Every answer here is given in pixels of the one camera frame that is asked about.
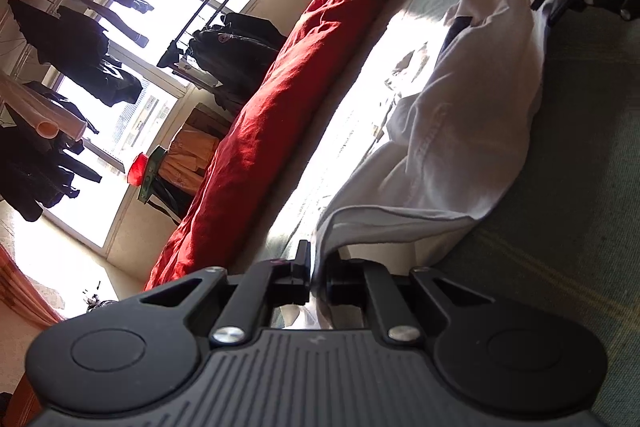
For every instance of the brown wooden cabinet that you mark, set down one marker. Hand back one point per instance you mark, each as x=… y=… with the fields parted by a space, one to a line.
x=207 y=119

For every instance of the cream hanging garment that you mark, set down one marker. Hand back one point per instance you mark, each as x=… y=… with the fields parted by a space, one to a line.
x=40 y=114

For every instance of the white printed T-shirt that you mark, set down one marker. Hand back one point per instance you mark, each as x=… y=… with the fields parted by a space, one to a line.
x=475 y=117

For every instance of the red plastic basin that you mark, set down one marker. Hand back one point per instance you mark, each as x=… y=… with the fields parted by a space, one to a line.
x=137 y=171

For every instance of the red duvet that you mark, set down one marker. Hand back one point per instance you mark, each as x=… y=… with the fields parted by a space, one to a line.
x=260 y=132

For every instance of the orange curtain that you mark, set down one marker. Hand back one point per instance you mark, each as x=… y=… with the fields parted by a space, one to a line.
x=20 y=292

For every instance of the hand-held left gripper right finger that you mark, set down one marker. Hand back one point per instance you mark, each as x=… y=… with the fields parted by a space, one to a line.
x=340 y=287

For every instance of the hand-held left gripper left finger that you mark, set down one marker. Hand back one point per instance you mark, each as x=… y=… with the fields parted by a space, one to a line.
x=300 y=277

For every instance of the black hanging garment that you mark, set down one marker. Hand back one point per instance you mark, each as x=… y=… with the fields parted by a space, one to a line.
x=30 y=172
x=75 y=52

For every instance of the orange cloth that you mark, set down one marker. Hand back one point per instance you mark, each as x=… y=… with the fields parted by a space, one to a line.
x=187 y=157

